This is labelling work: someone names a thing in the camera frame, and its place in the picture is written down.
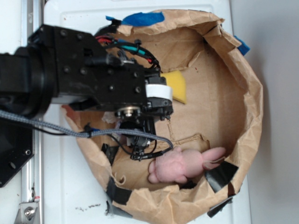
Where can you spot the black gripper finger with white tape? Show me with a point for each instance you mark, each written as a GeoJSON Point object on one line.
{"type": "Point", "coordinates": [156, 87]}

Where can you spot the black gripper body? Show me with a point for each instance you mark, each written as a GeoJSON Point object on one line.
{"type": "Point", "coordinates": [119, 81]}

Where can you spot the white paper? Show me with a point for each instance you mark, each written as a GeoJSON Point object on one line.
{"type": "Point", "coordinates": [110, 118]}

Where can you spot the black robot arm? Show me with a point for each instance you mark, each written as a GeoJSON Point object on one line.
{"type": "Point", "coordinates": [64, 66]}

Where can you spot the yellow sponge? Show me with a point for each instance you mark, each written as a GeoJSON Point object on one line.
{"type": "Point", "coordinates": [177, 82]}

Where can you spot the brown paper bag bin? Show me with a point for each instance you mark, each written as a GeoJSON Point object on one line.
{"type": "Point", "coordinates": [224, 108]}

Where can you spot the pink plush bunny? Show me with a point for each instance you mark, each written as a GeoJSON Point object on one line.
{"type": "Point", "coordinates": [180, 165]}

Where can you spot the white plastic tray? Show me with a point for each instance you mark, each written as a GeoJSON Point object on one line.
{"type": "Point", "coordinates": [72, 195]}

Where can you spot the aluminium rail frame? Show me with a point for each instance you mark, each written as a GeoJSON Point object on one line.
{"type": "Point", "coordinates": [31, 173]}

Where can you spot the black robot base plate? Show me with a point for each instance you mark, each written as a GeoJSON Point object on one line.
{"type": "Point", "coordinates": [16, 149]}

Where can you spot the metal corner bracket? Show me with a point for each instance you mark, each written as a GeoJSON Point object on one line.
{"type": "Point", "coordinates": [28, 213]}

